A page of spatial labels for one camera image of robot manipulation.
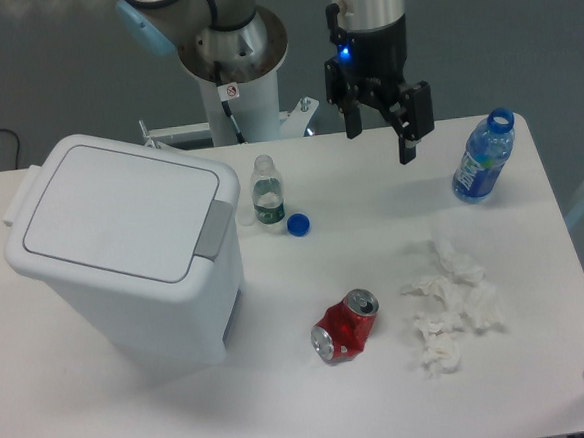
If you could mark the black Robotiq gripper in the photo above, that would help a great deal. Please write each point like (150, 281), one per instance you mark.
(368, 70)

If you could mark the white plastic trash can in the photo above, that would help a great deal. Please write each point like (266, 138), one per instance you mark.
(141, 242)

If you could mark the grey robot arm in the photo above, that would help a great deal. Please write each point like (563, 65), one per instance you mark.
(234, 48)

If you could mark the crushed red soda can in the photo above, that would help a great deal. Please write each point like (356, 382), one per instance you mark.
(342, 332)

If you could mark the blue plastic water bottle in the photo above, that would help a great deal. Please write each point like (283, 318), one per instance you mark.
(486, 152)

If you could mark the clear green-label plastic bottle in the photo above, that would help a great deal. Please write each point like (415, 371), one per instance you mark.
(267, 194)

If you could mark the blue bottle cap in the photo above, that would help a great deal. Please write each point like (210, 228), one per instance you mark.
(298, 224)

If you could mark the white bottle cap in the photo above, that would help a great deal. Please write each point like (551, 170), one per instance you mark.
(246, 218)

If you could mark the crumpled white tissue paper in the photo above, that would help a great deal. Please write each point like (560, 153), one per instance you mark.
(460, 298)

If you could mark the white metal base frame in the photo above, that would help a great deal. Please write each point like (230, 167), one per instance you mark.
(190, 132)

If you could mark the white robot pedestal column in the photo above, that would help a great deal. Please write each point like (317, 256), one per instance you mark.
(250, 109)

